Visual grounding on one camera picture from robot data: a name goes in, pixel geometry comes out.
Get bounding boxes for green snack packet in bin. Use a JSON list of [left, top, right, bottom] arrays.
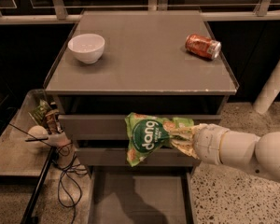
[[29, 99, 51, 125]]

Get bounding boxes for orange soda can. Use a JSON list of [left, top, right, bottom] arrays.
[[185, 34, 221, 60]]

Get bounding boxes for white ceramic bowl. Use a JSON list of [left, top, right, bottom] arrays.
[[67, 34, 105, 63]]

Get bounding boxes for green rice chip bag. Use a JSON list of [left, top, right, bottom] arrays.
[[125, 113, 194, 167]]

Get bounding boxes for black cables on floor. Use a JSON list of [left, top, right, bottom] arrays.
[[51, 142, 89, 224]]

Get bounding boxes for brown snack packet in bin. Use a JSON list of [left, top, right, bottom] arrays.
[[45, 109, 62, 134]]

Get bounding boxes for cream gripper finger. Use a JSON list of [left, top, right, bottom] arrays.
[[171, 139, 198, 159], [169, 125, 200, 139]]

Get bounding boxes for clear plastic bin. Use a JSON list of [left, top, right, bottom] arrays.
[[0, 90, 49, 176]]

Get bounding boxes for grey drawer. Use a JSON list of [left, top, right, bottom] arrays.
[[88, 169, 197, 224], [76, 147, 201, 167], [58, 113, 222, 141]]

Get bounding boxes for grey middle drawer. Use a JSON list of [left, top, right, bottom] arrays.
[[76, 147, 201, 167]]

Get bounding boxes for grey top drawer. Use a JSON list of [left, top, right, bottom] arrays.
[[58, 113, 222, 141]]

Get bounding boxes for grey bottom drawer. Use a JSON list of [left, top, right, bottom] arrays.
[[88, 169, 197, 224]]

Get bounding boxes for white round ball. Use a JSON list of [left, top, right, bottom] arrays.
[[27, 125, 49, 140]]

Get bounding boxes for grey drawer cabinet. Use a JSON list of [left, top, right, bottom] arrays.
[[42, 9, 240, 175]]

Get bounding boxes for metal window railing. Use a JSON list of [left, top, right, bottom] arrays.
[[0, 0, 280, 24]]

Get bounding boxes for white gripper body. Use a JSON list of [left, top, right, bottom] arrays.
[[193, 124, 229, 165]]

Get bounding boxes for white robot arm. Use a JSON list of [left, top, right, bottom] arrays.
[[169, 124, 280, 183]]

